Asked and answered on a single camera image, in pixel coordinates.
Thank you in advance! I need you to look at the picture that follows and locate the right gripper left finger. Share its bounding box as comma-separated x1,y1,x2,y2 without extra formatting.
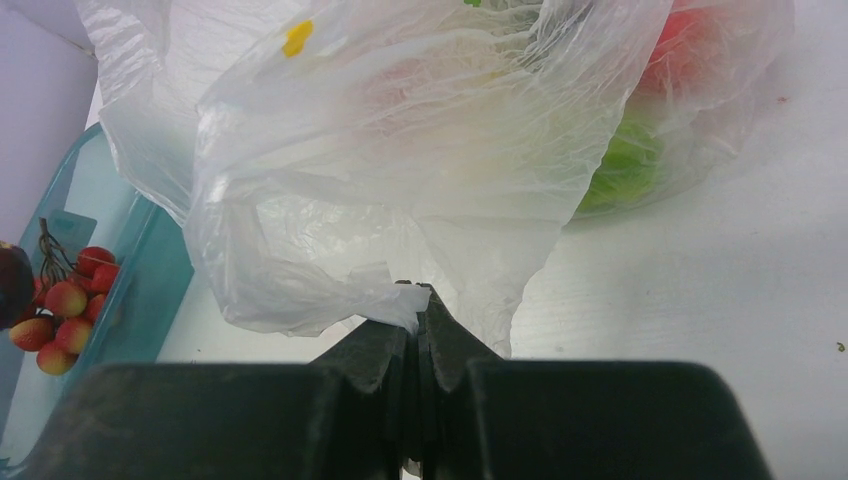
20,282,419,479

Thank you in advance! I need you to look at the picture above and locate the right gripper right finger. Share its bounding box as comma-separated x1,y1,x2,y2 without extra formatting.
418,294,771,479

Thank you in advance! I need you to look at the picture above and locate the clear plastic bag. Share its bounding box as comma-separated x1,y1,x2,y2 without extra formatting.
76,1,795,353

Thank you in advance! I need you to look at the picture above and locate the red fake apple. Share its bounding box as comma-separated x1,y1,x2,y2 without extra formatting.
636,1,720,96

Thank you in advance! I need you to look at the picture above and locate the green fake fruit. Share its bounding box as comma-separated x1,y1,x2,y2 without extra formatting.
576,115,665,216

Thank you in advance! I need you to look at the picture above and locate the red fake berry cluster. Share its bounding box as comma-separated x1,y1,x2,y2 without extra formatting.
1,218,121,376

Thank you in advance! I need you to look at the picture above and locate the teal plastic tray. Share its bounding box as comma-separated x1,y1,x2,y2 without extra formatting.
1,125,193,479

